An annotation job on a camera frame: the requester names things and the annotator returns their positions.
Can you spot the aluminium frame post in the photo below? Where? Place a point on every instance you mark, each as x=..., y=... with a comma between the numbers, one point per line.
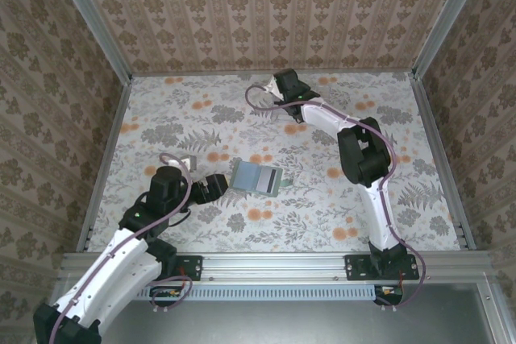
x=446, y=17
x=95, y=17

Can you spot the aluminium table side rail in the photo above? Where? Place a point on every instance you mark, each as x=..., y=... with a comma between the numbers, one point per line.
x=436, y=138
x=111, y=138

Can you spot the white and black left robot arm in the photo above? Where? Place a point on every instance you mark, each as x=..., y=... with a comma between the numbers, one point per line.
x=121, y=255

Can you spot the black electronics board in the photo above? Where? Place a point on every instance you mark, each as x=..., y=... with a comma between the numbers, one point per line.
x=387, y=299
x=163, y=299

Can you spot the grey card with black stripe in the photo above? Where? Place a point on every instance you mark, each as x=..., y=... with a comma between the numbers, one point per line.
x=268, y=181

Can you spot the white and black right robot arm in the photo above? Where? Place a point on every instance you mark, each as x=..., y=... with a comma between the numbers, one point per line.
x=379, y=215

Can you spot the aluminium lower frame profile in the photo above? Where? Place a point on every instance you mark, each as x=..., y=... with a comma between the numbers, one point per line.
x=489, y=312

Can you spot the aluminium front rail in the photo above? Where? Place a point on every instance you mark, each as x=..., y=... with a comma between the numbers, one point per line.
x=274, y=265

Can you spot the aluminium table back rail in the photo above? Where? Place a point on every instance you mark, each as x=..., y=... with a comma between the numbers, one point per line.
x=201, y=73

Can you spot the grey metal sheet panel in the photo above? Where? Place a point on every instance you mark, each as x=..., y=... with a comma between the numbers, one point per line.
x=274, y=320

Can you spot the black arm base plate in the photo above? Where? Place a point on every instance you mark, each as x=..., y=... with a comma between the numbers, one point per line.
x=354, y=275
x=194, y=261

